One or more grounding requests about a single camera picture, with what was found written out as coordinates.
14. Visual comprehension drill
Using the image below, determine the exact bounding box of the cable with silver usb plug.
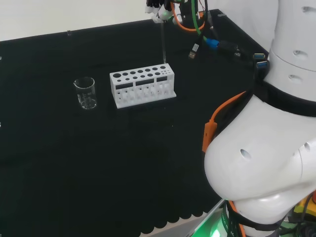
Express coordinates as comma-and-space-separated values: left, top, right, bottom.
188, 34, 205, 60

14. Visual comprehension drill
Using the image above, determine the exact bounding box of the black usb adapter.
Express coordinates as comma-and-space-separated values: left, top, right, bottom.
218, 40, 244, 59

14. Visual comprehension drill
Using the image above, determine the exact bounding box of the orange cable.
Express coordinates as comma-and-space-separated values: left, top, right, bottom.
201, 90, 247, 237
171, 7, 206, 32

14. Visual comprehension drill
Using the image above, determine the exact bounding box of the clear glass rod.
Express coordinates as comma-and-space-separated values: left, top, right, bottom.
160, 20, 167, 64

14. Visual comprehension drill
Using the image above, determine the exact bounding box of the black bench cloth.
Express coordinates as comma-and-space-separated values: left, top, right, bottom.
0, 9, 271, 237

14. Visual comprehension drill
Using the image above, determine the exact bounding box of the white test tube rack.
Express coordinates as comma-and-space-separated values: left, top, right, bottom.
109, 63, 177, 109

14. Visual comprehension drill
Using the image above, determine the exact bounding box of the green cable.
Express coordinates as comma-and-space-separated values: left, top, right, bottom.
191, 0, 210, 44

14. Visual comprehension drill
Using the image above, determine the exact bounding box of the clear glass beaker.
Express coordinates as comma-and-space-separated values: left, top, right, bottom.
73, 77, 98, 110

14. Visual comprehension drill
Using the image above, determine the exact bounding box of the blue cable connector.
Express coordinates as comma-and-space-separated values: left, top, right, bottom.
206, 37, 220, 50

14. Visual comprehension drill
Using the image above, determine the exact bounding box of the yellow stop button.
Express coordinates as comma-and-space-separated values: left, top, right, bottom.
293, 192, 316, 219

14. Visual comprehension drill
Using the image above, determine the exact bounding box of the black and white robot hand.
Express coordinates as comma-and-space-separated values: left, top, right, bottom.
144, 0, 175, 24

